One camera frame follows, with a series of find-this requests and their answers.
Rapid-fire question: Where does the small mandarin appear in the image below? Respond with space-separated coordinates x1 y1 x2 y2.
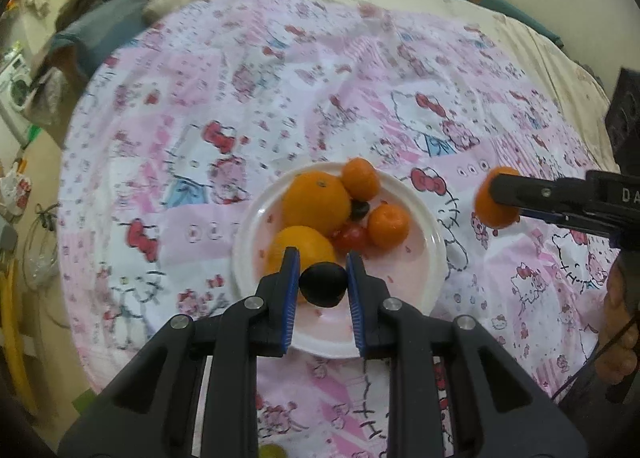
341 158 380 201
367 202 410 250
474 166 520 230

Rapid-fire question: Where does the red cherry tomato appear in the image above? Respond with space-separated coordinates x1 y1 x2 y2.
332 222 371 254

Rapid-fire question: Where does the large orange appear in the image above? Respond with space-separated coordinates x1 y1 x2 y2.
265 226 337 275
281 171 352 237

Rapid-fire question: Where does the right hand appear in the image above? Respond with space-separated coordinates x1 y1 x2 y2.
596 261 639 384

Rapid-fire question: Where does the pink strawberry pattern plate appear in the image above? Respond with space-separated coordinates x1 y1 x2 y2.
231 160 447 360

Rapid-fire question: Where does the white red plastic bag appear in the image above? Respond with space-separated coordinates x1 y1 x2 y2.
0 163 32 216

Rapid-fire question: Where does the pink hello kitty blanket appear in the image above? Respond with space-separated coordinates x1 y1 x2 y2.
56 0 624 458

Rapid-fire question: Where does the white washing machine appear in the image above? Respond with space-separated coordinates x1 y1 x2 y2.
0 50 32 148

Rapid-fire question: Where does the blue grey pillow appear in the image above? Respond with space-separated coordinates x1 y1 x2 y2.
46 0 149 82

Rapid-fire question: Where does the coiled hose on floor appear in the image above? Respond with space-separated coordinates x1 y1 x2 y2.
20 202 61 291

